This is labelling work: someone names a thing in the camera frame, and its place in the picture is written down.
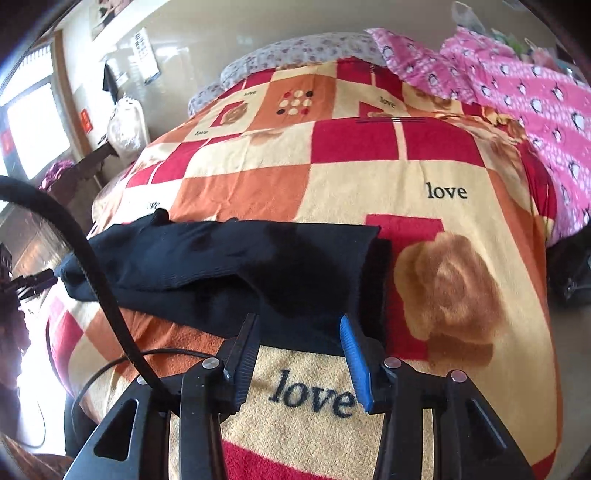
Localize dark framed wall picture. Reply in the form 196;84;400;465
89;0;132;39

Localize dark navy pants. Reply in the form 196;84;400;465
55;208;393;357

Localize white wall calendar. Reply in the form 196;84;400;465
131;27;160;84

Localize red orange patchwork love blanket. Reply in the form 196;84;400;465
48;58;562;479

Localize thin black cable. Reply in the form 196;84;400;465
68;347;212;421

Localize black ribbed cable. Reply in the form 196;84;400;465
0;175;170;399

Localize pink penguin print garment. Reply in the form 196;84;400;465
369;27;590;239

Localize ornate white chair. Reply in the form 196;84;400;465
106;96;150;166

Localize floral white pillow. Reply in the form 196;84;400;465
218;32;387;91

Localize dark wooden table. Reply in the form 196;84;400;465
43;142;117;206

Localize dark grey jacket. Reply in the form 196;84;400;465
546;225;591;307

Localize magenta cloth on table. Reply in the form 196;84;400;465
39;159;75;191

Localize dark cloth hanging on wall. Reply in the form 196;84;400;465
102;63;119;103

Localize red paper door sticker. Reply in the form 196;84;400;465
79;109;93;134

